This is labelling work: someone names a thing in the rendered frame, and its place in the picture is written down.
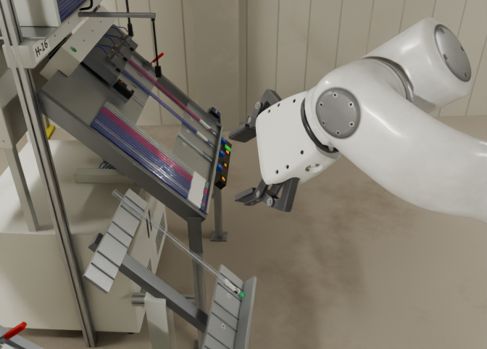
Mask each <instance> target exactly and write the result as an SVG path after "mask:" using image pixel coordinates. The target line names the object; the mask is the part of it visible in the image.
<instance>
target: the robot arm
mask: <svg viewBox="0 0 487 349"><path fill-rule="evenodd" d="M472 87H473V71H472V67H471V65H470V61H469V59H468V57H467V54H466V52H465V50H464V48H463V46H462V44H461V43H460V42H459V39H458V38H457V37H456V36H455V34H454V33H453V32H452V31H451V29H450V28H449V27H448V26H447V25H445V24H444V23H443V22H442V21H440V20H437V19H436V18H432V17H427V18H425V19H423V20H421V21H419V22H418V23H416V24H415V25H413V26H412V27H410V28H408V29H406V30H405V31H404V32H402V33H400V34H398V35H397V36H395V37H394V38H392V39H391V40H389V41H387V42H386V43H384V44H383V45H381V46H379V47H377V48H376V49H375V50H373V51H371V52H370V53H368V54H366V55H365V56H363V57H362V58H360V59H358V60H356V61H354V62H351V63H348V64H345V65H343V66H341V67H338V68H336V69H334V70H333V71H331V72H329V73H328V74H327V75H326V76H325V77H323V78H322V79H321V80H320V82H319V83H318V84H317V85H316V86H315V87H313V88H311V89H310V90H309V91H305V92H302V93H298V94H296V95H293V96H290V97H288V98H286V99H284V100H283V99H282V98H281V97H280V96H279V95H278V94H277V93H276V92H275V91H273V90H270V89H266V91H265V92H264V93H263V95H262V97H261V99H260V101H258V102H257V103H256V104H255V107H254V110H253V112H252V114H251V115H249V116H248V117H247V118H246V122H245V123H243V124H242V125H241V126H239V127H237V128H236V129H235V130H234V131H233V132H231V133H229V134H228V138H230V140H235V141H238V142H242V143H246V142H248V141H249V140H251V139H252V138H255V137H257V145H258V152H259V163H260V169H261V173H262V179H261V181H260V183H259V185H258V186H257V188H249V189H248V190H245V191H244V192H241V193H239V194H237V195H235V197H234V200H235V201H237V202H243V203H244V205H245V206H253V205H255V204H257V203H260V202H263V203H265V204H266V205H267V206H269V207H272V208H274V209H277V210H279V211H284V212H290V211H291V210H292V206H293V203H294V198H295V195H296V189H297V186H299V185H301V184H303V183H304V182H306V181H308V180H310V179H312V178H313V177H315V176H317V175H318V174H320V173H321V172H323V171H325V170H326V169H327V168H328V167H330V166H331V165H332V164H334V163H335V162H336V161H337V160H338V159H340V158H341V154H343V155H344V156H345V157H346V158H347V159H348V160H349V161H350V162H352V163H353V164H354V165H355V166H356V167H358V168H359V169H361V170H362V171H363V172H364V173H365V174H366V175H367V176H369V177H370V178H371V179H372V180H374V181H375V182H376V183H377V184H379V185H380V186H382V187H383V188H385V189H386V190H387V191H388V192H390V193H392V194H394V195H395V196H397V197H399V198H400V199H402V200H404V201H406V202H408V203H410V204H412V205H414V206H417V207H420V208H421V209H425V210H428V211H432V212H436V213H439V214H445V215H449V216H458V217H465V218H471V219H477V220H480V221H482V222H485V223H486V224H487V140H483V139H480V138H476V137H473V136H471V135H468V134H466V133H463V132H460V131H458V130H456V129H454V128H453V127H450V126H448V125H446V124H444V123H443V122H440V121H439V120H437V119H436V118H434V117H432V116H430V115H429V113H431V112H434V111H435V110H437V109H440V108H441V107H444V106H446V105H448V104H450V103H452V102H455V101H457V100H459V99H461V98H463V97H465V96H467V95H468V94H469V93H470V91H471V90H472ZM270 106H271V107H270ZM271 184H272V187H271V188H270V189H267V188H268V186H269V185H271ZM282 187H283V189H282V193H281V196H280V198H279V197H277V195H278V193H279V192H280V189H281V188H282Z"/></svg>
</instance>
